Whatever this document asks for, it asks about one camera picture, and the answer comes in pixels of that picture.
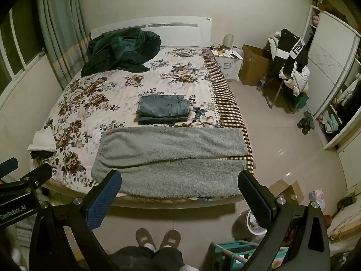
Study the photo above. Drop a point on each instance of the white wardrobe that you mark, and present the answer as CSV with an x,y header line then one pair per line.
x,y
330,62

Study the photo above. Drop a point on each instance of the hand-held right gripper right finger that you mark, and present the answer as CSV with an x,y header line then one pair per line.
x,y
255,200

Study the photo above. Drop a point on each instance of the person's right slipper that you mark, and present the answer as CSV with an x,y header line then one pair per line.
x,y
170,238

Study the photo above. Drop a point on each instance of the white nightstand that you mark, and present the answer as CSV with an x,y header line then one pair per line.
x,y
231,66

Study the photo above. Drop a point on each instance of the grey fleece pants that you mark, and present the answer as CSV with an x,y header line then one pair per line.
x,y
169,161

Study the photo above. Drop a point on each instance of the person's slipper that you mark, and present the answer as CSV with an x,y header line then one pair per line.
x,y
170,238
145,238

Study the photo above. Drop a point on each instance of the small beige table lamp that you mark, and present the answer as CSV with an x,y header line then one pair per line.
x,y
229,41

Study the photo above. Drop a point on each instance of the pink patterned bag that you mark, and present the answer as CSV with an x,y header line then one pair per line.
x,y
316,199

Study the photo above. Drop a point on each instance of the open cardboard box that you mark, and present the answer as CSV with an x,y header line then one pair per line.
x,y
251,67

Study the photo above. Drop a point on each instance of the pair of dark shoes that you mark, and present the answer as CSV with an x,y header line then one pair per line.
x,y
306,122

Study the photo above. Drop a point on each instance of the folded blue jeans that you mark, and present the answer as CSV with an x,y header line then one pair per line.
x,y
163,107

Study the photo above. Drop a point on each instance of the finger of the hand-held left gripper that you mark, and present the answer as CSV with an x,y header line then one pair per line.
x,y
8,164
39,173

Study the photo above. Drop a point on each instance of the teal plastic rack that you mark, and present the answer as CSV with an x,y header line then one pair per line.
x,y
225,254

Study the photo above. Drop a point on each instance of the person's left slipper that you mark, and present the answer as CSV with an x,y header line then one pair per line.
x,y
145,238

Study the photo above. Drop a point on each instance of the person's legs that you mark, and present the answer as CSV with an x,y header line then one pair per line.
x,y
152,259

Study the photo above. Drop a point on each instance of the black and white jacket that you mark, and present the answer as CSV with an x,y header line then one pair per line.
x,y
293,53

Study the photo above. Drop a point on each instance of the metal chair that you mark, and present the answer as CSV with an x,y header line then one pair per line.
x,y
277,93

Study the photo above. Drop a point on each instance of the white bed headboard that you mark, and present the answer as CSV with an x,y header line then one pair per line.
x,y
174,31

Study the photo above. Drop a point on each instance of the plastic water bottle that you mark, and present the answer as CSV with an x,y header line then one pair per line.
x,y
261,83

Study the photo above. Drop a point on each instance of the flat cardboard piece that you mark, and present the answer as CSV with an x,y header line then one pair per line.
x,y
284,190

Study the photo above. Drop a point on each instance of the white cloth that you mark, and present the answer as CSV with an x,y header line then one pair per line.
x,y
41,141

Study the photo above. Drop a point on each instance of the brown checkered sheet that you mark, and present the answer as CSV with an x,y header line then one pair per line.
x,y
222,90

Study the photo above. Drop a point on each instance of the floral bedsheet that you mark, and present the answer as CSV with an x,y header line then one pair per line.
x,y
112,96

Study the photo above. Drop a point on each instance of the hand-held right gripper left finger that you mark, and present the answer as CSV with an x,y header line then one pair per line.
x,y
103,200

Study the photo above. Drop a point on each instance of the window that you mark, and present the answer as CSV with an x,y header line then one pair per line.
x,y
17,45

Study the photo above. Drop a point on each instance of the white puffy jacket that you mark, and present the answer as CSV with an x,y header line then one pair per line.
x,y
300,82

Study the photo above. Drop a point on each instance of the dark green duvet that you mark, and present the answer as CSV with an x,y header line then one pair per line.
x,y
121,50

